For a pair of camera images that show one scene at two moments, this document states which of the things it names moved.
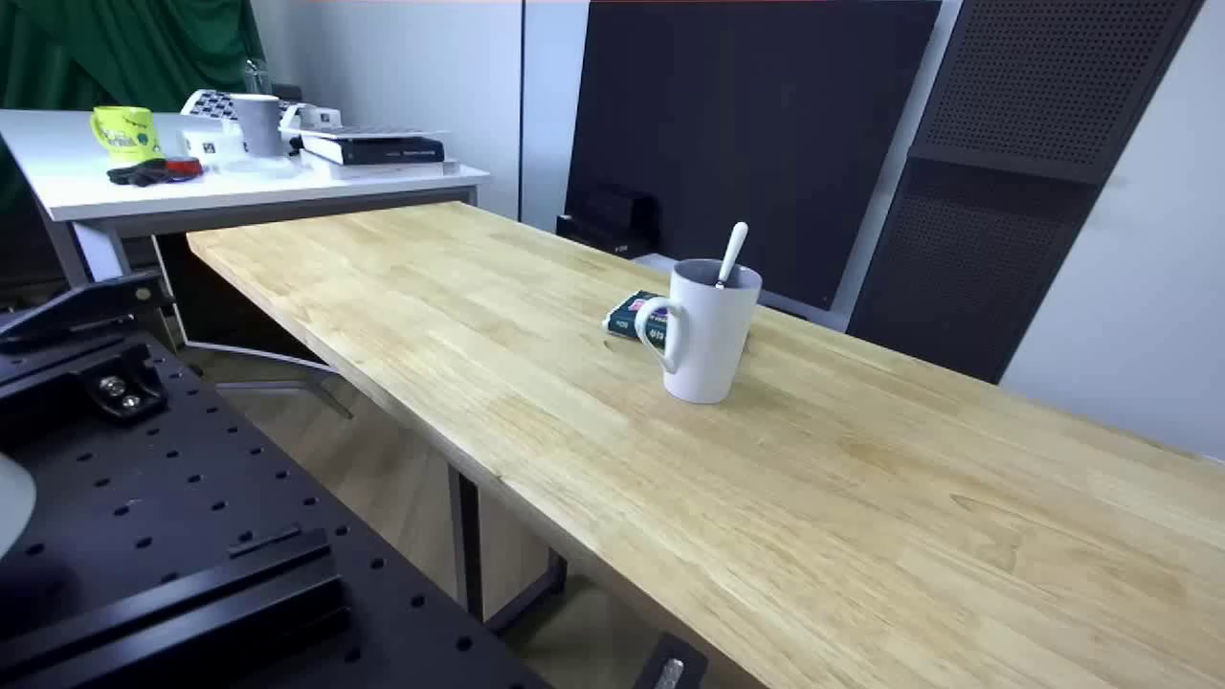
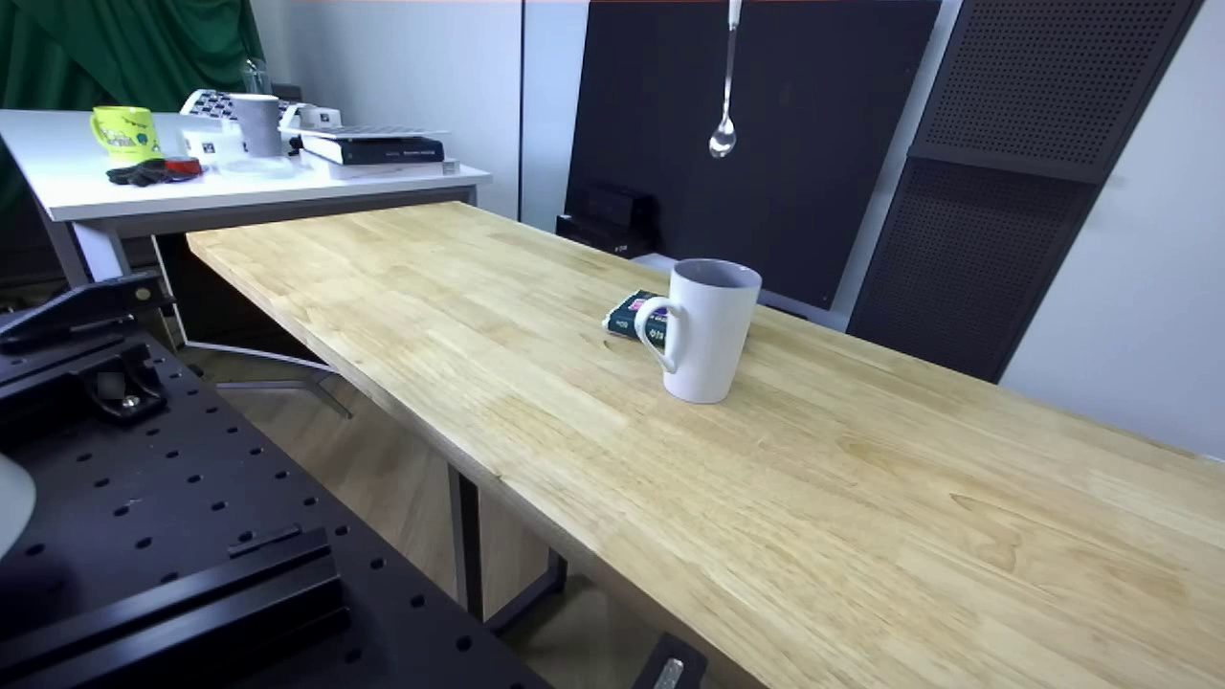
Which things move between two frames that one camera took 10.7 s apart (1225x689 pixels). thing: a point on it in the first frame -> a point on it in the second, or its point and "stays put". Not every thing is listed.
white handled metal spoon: (731, 249) -> (723, 137)
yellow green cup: (126, 130) stays put
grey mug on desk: (262, 123) stays put
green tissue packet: (625, 318) stays put
